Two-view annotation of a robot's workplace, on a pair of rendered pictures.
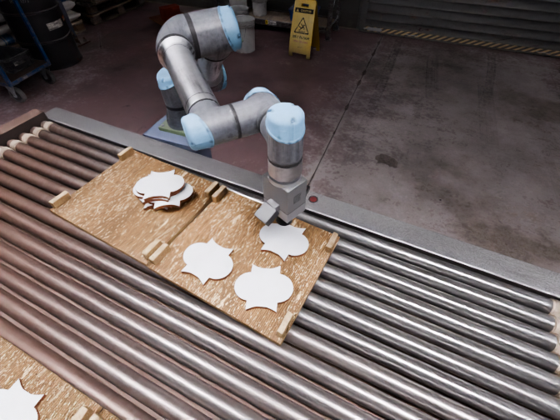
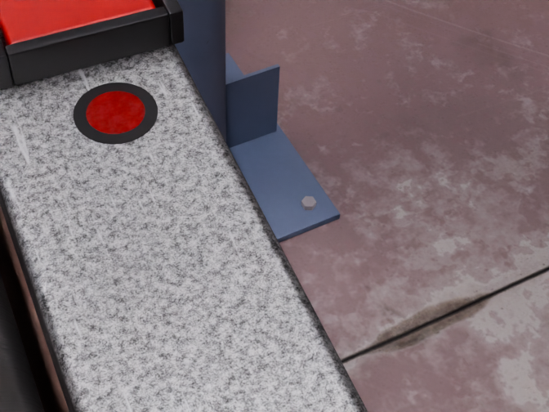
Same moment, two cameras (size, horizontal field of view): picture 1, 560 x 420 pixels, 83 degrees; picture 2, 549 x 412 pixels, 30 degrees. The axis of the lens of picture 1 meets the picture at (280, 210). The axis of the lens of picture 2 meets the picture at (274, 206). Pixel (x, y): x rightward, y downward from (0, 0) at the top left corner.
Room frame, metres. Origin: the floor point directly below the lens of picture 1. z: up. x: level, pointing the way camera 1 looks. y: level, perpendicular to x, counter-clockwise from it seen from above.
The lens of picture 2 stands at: (0.56, -0.32, 1.20)
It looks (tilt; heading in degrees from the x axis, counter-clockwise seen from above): 52 degrees down; 38
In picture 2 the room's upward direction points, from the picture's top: 3 degrees clockwise
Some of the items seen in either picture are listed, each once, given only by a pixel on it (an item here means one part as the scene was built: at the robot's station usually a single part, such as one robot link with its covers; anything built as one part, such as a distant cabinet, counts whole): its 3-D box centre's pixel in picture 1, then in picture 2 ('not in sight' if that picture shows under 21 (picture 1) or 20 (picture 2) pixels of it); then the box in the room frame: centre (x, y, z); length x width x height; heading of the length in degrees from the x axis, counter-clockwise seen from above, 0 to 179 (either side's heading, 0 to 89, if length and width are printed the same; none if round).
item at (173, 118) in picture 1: (182, 110); not in sight; (1.24, 0.43, 0.94); 0.15 x 0.15 x 0.10
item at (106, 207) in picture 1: (139, 199); not in sight; (0.72, 0.46, 0.93); 0.41 x 0.35 x 0.02; 61
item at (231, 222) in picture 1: (247, 252); not in sight; (0.51, 0.09, 0.93); 0.41 x 0.35 x 0.02; 60
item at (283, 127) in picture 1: (284, 134); not in sight; (0.54, -0.01, 1.29); 0.09 x 0.08 x 0.11; 24
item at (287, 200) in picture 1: (277, 195); not in sight; (0.53, 0.01, 1.14); 0.12 x 0.09 x 0.16; 134
